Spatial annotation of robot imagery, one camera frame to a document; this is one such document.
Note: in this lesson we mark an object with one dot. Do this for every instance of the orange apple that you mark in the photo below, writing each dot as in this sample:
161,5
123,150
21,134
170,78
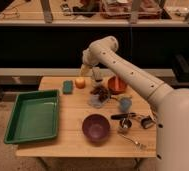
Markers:
80,83

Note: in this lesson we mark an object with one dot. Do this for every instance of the black handled utensil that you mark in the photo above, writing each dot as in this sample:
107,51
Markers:
121,116

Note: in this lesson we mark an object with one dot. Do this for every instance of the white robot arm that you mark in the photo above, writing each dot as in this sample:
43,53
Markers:
171,105

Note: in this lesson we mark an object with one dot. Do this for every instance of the small metal cup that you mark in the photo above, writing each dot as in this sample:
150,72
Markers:
125,124

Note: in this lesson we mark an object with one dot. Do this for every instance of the green plastic tray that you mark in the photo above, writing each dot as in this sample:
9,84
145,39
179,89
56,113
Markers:
34,117

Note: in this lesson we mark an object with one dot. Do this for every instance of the green sponge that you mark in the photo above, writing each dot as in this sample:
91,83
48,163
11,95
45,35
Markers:
68,87

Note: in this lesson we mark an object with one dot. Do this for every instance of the purple bowl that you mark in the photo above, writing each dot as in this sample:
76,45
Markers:
96,128

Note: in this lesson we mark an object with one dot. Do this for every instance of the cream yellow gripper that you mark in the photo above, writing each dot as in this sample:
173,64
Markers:
84,70

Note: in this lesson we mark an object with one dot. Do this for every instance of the small black metal clip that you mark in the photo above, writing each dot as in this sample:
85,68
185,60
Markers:
147,122

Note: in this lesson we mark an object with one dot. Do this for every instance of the wooden table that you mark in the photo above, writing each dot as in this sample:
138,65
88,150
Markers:
71,142

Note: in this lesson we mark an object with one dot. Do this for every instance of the orange bowl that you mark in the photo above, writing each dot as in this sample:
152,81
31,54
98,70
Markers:
116,85

